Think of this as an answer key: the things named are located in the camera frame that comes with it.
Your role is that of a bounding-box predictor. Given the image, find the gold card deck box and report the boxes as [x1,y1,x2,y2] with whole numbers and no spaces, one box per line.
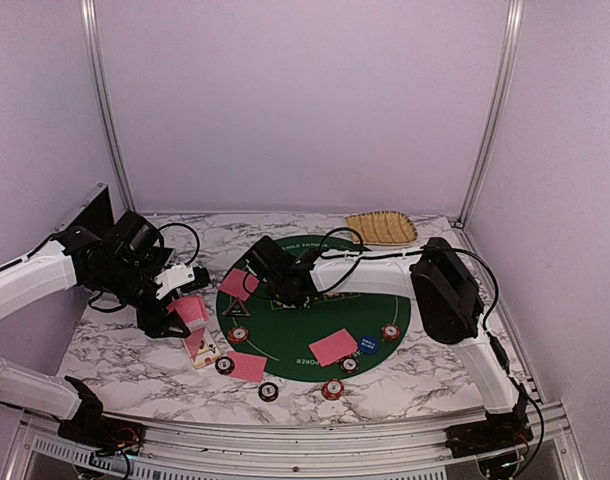
[183,328,222,370]

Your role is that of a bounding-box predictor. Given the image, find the orange poker chip stack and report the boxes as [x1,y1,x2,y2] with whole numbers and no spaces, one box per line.
[321,379,344,400]

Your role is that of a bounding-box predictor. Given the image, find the brown poker chip stack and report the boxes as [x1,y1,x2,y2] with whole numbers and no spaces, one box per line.
[258,382,279,402]

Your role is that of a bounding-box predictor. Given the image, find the aluminium frame post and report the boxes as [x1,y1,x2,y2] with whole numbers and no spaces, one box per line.
[455,0,525,229]
[80,0,136,211]

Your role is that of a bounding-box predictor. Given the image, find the red playing card deck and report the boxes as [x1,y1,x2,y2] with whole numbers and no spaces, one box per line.
[167,295,209,332]

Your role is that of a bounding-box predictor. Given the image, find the right aluminium frame post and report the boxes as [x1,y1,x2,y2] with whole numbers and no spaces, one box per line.
[455,0,525,229]

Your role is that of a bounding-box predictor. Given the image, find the round green poker mat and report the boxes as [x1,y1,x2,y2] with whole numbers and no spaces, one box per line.
[216,234,413,384]

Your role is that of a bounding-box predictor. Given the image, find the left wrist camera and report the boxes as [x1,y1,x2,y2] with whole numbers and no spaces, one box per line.
[154,264,210,300]

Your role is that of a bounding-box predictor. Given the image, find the left aluminium frame post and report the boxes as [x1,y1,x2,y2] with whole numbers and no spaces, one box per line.
[80,0,136,211]

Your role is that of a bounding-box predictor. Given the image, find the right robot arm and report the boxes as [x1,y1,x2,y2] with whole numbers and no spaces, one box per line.
[248,237,525,448]

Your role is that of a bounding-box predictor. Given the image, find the triangular all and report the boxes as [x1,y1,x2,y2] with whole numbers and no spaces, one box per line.
[222,299,250,318]

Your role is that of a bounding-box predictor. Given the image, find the woven bamboo tray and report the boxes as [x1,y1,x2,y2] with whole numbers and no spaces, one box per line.
[345,211,418,246]

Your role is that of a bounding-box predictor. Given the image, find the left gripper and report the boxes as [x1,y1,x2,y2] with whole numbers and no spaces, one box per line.
[94,256,190,338]

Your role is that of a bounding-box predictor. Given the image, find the single red playing card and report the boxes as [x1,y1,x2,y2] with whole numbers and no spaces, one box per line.
[219,268,259,302]

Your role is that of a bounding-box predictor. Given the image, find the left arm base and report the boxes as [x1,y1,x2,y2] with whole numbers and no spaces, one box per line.
[57,416,145,456]

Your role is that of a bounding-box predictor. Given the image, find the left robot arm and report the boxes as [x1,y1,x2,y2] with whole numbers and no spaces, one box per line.
[0,227,193,445]

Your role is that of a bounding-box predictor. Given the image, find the blue small blind button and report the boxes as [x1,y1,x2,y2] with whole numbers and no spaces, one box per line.
[358,336,380,355]

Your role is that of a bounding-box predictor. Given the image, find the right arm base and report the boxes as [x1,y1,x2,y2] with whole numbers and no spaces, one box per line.
[445,413,534,458]

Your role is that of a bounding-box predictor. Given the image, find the front aluminium rail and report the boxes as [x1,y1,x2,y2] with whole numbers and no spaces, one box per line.
[0,401,589,479]

